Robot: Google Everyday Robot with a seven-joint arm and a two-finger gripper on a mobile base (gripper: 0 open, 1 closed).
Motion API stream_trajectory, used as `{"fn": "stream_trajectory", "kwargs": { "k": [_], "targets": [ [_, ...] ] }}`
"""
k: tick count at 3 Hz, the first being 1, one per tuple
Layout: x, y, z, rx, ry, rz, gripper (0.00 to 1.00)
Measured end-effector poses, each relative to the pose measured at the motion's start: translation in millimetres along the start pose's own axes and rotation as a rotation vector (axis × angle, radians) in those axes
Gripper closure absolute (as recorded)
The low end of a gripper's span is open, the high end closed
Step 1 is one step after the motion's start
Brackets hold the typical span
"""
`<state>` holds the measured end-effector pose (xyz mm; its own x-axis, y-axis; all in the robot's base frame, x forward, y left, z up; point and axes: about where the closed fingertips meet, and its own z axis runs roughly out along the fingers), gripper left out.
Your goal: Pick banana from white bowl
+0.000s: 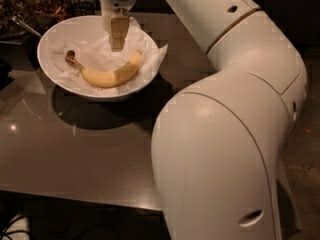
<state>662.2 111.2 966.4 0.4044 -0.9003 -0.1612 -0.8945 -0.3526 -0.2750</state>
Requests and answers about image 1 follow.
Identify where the yellow banana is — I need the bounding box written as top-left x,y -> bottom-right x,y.
65,50 -> 142,88

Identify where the glass snack container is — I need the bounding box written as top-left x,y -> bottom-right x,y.
0,0 -> 71,39

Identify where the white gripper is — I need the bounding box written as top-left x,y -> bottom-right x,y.
99,0 -> 136,50

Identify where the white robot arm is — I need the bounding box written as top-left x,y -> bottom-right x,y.
151,0 -> 307,240

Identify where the black wire basket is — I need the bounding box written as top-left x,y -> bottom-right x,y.
71,2 -> 95,17

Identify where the white paper liner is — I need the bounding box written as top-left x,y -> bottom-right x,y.
48,16 -> 169,92

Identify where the white bowl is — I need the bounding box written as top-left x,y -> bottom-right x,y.
36,15 -> 161,103

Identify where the metal spoon handle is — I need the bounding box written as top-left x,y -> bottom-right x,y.
12,15 -> 42,39

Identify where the black cable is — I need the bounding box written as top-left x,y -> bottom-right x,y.
0,213 -> 36,240

